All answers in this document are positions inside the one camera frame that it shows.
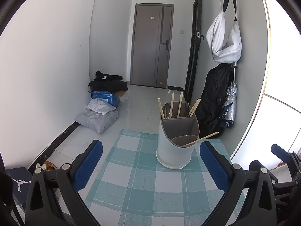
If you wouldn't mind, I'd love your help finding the brown shoe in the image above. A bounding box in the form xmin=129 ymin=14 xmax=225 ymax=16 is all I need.
xmin=41 ymin=161 xmax=57 ymax=171

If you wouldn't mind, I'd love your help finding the navy jordan shoe box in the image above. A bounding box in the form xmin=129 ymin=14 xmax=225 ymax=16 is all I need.
xmin=6 ymin=167 xmax=32 ymax=210

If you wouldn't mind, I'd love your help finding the teal plaid placemat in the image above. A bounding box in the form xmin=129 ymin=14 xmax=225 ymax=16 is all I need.
xmin=85 ymin=130 xmax=223 ymax=225

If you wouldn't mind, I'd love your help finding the grey plastic parcel bag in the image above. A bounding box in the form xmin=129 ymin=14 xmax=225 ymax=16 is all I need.
xmin=75 ymin=110 xmax=118 ymax=134

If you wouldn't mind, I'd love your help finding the white plastic parcel bag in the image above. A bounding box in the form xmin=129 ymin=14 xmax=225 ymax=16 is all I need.
xmin=86 ymin=98 xmax=117 ymax=115

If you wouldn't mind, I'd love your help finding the chopstick leaning in front compartment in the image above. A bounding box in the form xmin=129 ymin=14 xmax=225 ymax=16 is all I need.
xmin=182 ymin=132 xmax=219 ymax=147

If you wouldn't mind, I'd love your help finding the blue cardboard box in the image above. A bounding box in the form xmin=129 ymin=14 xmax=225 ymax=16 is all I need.
xmin=90 ymin=90 xmax=125 ymax=107

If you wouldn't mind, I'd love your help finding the silver folded umbrella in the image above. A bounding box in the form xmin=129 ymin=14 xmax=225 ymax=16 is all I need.
xmin=220 ymin=62 xmax=238 ymax=129

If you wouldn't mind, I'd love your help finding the black clothes pile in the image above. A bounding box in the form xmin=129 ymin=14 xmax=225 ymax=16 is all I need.
xmin=89 ymin=70 xmax=128 ymax=93

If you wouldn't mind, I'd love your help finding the white grey utensil holder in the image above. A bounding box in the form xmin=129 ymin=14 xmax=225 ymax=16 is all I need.
xmin=156 ymin=102 xmax=199 ymax=169

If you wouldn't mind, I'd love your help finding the black backpack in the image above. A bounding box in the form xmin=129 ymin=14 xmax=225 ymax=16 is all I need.
xmin=194 ymin=63 xmax=233 ymax=138

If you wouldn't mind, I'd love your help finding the chopstick in holder leftmost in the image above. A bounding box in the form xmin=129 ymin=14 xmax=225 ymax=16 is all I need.
xmin=158 ymin=98 xmax=165 ymax=119

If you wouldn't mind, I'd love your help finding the chopstick in holder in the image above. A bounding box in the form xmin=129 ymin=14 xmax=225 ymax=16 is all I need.
xmin=169 ymin=92 xmax=174 ymax=119
xmin=189 ymin=98 xmax=201 ymax=117
xmin=177 ymin=92 xmax=184 ymax=118
xmin=158 ymin=98 xmax=165 ymax=119

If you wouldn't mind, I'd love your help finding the chopstick in holder rightmost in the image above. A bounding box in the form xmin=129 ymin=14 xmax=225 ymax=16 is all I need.
xmin=189 ymin=98 xmax=201 ymax=117

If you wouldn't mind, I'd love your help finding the white sling bag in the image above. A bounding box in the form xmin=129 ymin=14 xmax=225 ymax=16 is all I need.
xmin=205 ymin=0 xmax=243 ymax=63

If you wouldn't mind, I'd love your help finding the grey door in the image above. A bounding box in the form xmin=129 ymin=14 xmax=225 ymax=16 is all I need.
xmin=130 ymin=3 xmax=173 ymax=88

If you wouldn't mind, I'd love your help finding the black door frame rack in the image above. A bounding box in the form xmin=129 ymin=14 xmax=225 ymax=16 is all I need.
xmin=184 ymin=0 xmax=204 ymax=103

